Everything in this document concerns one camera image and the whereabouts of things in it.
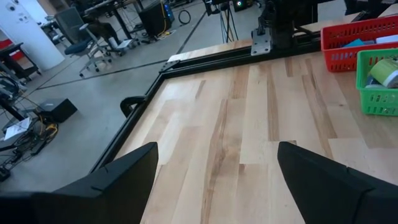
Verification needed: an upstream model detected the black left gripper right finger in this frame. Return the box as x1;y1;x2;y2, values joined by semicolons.
277;141;398;224

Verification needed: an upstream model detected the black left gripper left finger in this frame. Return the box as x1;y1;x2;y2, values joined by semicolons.
0;141;159;224

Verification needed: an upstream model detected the teal rectangular box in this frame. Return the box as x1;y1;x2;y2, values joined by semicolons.
341;38;366;49

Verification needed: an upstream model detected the white rectangular box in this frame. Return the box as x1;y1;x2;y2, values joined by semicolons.
375;34;398;45

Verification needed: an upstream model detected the grey blue office chair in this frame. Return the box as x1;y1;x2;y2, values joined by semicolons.
54;6;113;78

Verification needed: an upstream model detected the small black floor box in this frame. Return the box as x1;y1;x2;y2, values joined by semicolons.
39;98;78;123

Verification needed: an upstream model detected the white paper sheet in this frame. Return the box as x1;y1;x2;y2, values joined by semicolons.
3;116;32;141

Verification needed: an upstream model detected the green plastic basket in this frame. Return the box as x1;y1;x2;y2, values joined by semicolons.
356;48;398;117

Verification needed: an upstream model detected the red plastic basket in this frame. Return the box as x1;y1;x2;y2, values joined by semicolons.
320;14;398;73

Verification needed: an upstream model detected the person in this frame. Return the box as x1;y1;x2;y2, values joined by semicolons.
70;0;124;50

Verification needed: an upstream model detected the white pillar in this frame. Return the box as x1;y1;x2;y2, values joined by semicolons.
0;0;65;72

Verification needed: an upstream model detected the black computer tower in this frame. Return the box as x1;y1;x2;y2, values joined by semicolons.
138;1;175;38

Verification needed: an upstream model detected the black tripod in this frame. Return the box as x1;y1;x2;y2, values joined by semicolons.
217;0;239;44

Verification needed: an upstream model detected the black frame clamp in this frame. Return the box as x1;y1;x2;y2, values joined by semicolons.
119;95;147;118

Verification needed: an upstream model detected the black aluminium table frame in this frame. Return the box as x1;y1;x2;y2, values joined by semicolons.
89;30;323;174

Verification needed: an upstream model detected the black coiled floor cable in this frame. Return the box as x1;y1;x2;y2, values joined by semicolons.
178;9;192;25

